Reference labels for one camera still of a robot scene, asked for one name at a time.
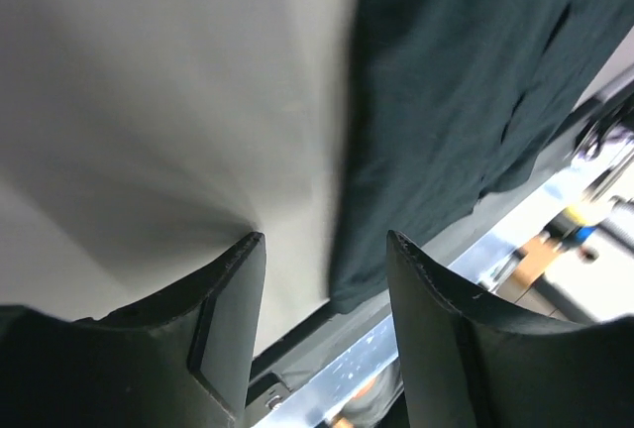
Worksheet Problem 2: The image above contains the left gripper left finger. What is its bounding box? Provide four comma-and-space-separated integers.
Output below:
73, 232, 267, 428

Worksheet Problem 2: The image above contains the black t shirt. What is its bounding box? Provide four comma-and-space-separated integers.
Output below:
328, 0, 633, 314

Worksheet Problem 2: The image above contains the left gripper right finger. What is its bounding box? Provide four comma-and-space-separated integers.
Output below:
386, 231, 633, 427

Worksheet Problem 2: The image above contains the aluminium rail frame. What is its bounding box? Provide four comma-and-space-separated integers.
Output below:
247, 223, 524, 427

